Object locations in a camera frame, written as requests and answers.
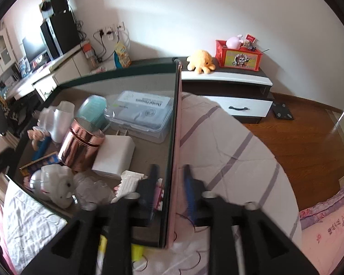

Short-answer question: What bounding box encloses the yellow marker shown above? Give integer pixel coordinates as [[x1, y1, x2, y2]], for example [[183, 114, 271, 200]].
[[98, 234, 146, 264]]

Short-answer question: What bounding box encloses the black box on tower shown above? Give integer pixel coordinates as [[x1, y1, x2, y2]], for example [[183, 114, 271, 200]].
[[39, 0, 70, 19]]

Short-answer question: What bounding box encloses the rose gold metal can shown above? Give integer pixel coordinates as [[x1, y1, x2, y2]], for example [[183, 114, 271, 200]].
[[58, 118, 105, 173]]

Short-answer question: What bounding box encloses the blue and yellow card pack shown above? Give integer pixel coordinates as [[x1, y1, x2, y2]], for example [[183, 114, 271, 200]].
[[19, 151, 64, 179]]

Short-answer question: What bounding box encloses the teal round container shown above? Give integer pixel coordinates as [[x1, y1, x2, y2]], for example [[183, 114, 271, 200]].
[[76, 95, 108, 130]]

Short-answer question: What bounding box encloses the crumpled clear plastic wrap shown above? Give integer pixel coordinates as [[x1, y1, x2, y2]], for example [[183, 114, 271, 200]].
[[73, 173, 117, 211]]

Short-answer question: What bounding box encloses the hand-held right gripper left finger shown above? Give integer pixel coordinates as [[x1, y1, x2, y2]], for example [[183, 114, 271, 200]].
[[20, 165, 161, 275]]

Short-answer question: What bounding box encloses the white charger block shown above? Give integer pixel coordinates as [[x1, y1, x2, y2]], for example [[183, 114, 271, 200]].
[[91, 129, 136, 180]]

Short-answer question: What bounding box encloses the orange cap bottle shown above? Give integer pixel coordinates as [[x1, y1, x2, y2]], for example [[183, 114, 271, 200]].
[[83, 41, 97, 68]]

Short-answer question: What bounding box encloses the pink plush toy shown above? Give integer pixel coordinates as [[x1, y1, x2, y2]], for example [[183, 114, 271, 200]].
[[225, 35, 244, 49]]

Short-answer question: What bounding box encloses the pink printed quilt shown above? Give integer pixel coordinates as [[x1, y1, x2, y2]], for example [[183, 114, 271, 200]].
[[299, 187, 344, 275]]

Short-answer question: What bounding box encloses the white glass door cabinet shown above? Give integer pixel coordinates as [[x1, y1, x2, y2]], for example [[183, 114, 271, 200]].
[[0, 28, 15, 84]]

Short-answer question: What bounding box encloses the dark low cabinet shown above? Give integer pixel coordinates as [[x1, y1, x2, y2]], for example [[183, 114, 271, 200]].
[[130, 57, 275, 124]]

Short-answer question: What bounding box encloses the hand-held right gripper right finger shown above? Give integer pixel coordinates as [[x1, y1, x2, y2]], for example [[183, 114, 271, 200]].
[[183, 165, 319, 275]]

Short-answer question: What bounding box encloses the black computer tower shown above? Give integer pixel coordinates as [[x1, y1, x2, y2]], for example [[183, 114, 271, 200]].
[[40, 11, 81, 60]]

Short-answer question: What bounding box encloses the doll in blue clothes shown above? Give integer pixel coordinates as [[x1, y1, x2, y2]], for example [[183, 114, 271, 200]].
[[27, 128, 51, 161]]

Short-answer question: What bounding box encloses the computer monitor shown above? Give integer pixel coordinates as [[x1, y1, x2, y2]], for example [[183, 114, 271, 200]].
[[22, 36, 48, 63]]

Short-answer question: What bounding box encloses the white and pink block toy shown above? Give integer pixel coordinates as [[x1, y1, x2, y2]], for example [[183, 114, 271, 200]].
[[114, 170, 164, 210]]

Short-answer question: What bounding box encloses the white animal figurine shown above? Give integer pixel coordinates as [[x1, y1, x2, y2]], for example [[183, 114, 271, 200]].
[[29, 164, 75, 209]]

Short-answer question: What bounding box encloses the white desk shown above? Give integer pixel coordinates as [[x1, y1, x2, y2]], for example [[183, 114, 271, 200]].
[[0, 42, 91, 101]]

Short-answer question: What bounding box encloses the red printed storage box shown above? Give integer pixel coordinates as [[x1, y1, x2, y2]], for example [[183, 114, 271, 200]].
[[215, 39, 264, 72]]

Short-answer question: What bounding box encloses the wall power outlet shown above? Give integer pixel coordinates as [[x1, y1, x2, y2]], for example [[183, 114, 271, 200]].
[[98, 21, 125, 39]]

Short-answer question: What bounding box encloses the black power cable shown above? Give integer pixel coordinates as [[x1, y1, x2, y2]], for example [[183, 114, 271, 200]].
[[92, 30, 122, 63]]

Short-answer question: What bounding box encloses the black bathroom scale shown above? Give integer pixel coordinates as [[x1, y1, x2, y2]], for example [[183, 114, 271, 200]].
[[271, 101, 295, 120]]

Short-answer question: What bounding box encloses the yellow and blue snack bag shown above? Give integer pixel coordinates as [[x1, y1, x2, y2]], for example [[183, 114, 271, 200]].
[[114, 42, 132, 69]]

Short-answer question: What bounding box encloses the large green and pink storage box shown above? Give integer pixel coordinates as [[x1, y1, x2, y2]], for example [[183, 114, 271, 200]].
[[6, 57, 184, 250]]

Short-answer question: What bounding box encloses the clear plastic lidded box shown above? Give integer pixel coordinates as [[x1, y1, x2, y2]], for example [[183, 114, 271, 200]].
[[104, 90, 174, 144]]

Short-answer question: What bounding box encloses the yellow octopus plush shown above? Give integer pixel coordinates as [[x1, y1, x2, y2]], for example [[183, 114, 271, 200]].
[[186, 49, 216, 74]]

